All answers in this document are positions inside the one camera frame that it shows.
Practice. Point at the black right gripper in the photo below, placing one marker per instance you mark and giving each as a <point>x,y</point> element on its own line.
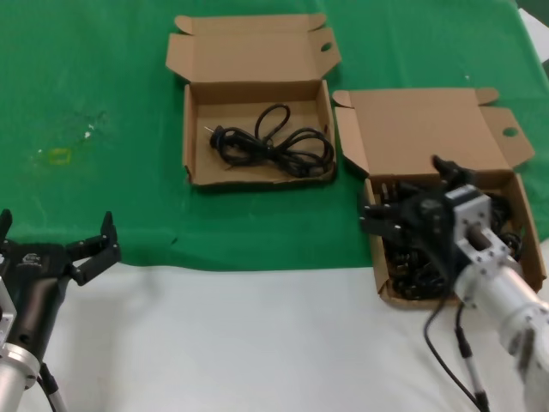
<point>433,232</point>

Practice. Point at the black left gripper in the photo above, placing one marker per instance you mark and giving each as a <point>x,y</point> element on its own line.
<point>34,266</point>

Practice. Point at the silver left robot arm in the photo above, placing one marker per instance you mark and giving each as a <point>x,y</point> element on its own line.
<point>15,377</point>

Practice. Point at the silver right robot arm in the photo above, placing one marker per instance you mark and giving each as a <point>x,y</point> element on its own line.
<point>514,292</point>

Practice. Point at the cardboard box with open lid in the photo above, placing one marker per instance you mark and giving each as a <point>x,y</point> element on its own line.
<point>420,133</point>

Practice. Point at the cardboard box with torn rim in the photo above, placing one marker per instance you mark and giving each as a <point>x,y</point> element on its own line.
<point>257,77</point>

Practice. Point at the yellow tape square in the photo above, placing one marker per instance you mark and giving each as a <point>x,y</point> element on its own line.
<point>50,157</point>

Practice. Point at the green table cloth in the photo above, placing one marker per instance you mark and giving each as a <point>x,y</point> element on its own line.
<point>107,64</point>

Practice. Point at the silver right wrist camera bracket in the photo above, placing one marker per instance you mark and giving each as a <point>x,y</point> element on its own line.
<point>472,210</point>

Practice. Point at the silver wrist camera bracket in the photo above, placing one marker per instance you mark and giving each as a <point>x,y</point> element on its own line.
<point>6,309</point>
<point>472,210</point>

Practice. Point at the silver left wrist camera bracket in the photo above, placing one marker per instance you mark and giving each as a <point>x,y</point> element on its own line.
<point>6,309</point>

